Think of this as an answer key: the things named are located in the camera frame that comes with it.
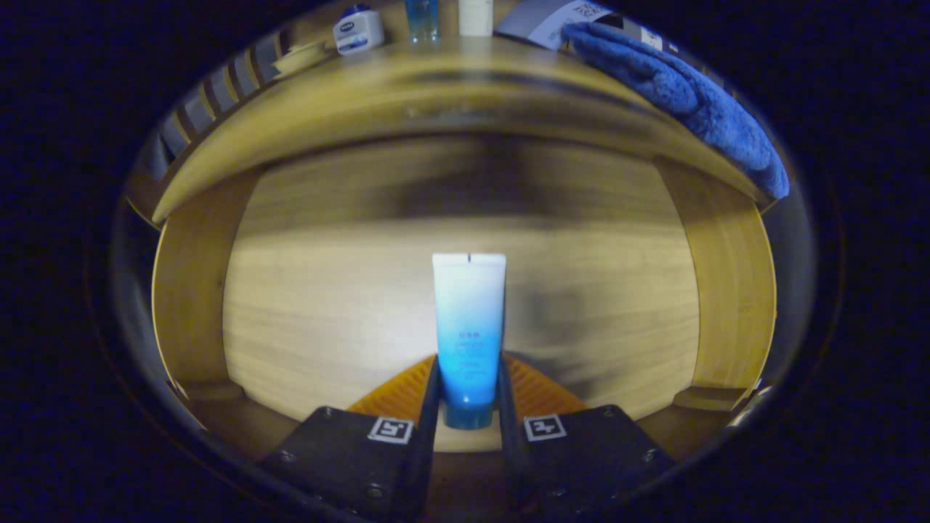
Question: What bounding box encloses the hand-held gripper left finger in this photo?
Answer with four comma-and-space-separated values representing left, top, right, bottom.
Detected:
258, 354, 444, 522

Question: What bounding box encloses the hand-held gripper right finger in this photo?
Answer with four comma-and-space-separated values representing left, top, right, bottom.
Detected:
496, 352, 678, 513

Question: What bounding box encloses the blue and white tube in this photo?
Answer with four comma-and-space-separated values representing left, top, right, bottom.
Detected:
432, 252, 507, 431

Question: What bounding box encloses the wooden countertop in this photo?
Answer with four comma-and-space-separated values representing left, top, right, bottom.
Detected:
149, 33, 771, 226

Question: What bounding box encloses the blue towel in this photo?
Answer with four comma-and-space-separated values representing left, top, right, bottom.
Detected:
561, 22, 791, 200

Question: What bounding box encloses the beige lidded teacup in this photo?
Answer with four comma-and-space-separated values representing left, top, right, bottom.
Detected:
275, 40, 329, 77

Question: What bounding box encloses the white bottle with blue cap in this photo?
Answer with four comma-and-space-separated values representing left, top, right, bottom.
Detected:
333, 4, 384, 56

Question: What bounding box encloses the lavender book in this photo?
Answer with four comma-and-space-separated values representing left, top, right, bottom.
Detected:
494, 0, 615, 50

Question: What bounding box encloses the clear blue bottle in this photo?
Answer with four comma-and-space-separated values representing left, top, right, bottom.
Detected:
404, 0, 440, 42

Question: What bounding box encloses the white pump bottle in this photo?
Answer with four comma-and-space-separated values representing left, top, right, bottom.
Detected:
458, 0, 495, 37

